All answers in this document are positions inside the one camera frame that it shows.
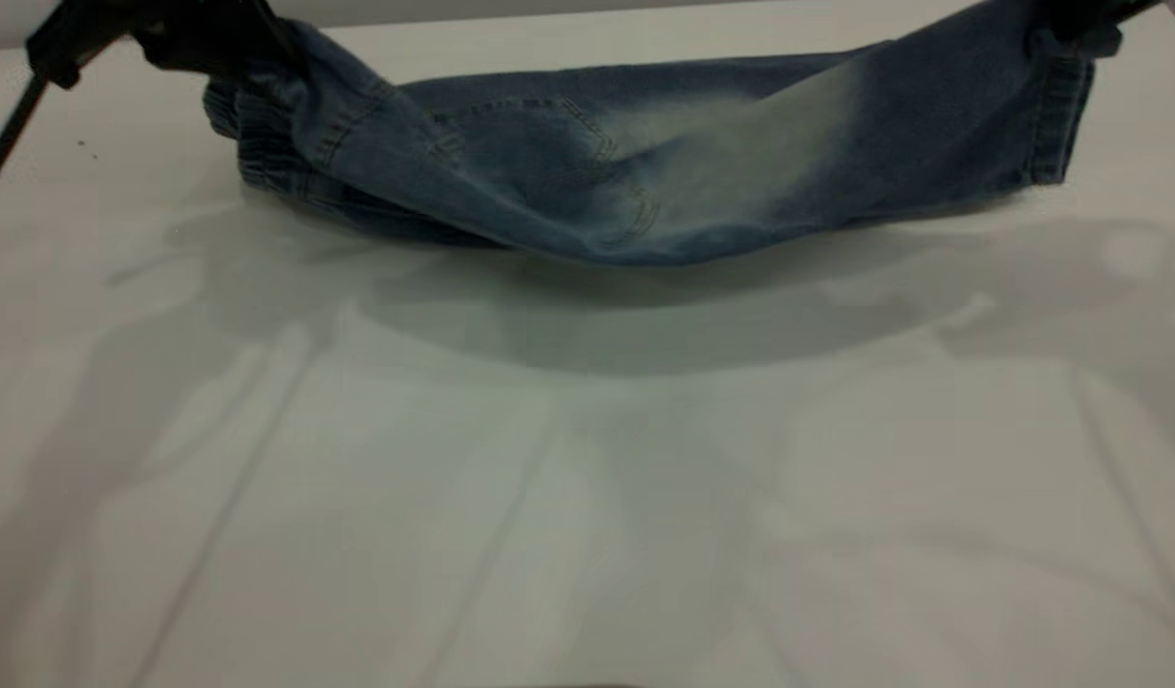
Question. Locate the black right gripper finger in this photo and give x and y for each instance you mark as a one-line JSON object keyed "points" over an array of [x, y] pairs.
{"points": [[1075, 38]]}

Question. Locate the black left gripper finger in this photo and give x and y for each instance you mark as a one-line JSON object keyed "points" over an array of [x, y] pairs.
{"points": [[277, 48]]}

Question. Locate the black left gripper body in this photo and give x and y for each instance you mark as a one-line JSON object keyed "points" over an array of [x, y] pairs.
{"points": [[196, 33]]}

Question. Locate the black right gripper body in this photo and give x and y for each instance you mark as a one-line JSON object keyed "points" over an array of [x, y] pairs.
{"points": [[1094, 10]]}

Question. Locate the blue denim shorts basketball print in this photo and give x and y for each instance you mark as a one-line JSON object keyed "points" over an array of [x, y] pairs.
{"points": [[645, 162]]}

